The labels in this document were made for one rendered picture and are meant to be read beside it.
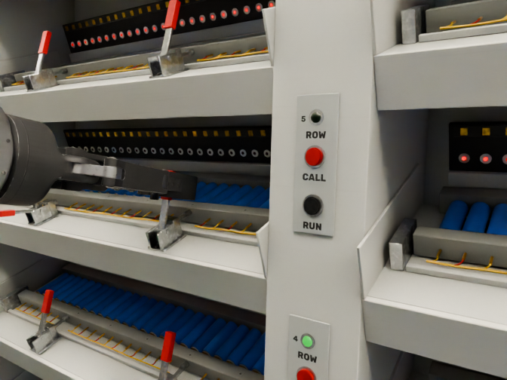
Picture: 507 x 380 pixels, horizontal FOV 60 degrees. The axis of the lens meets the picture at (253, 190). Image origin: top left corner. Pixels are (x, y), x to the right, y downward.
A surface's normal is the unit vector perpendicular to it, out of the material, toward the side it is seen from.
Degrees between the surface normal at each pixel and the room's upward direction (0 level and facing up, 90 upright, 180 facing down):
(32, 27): 90
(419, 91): 111
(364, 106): 90
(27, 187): 121
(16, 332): 21
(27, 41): 90
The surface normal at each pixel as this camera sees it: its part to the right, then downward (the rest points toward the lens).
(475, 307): -0.18, -0.91
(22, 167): 0.80, 0.23
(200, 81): -0.54, 0.40
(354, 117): -0.56, 0.05
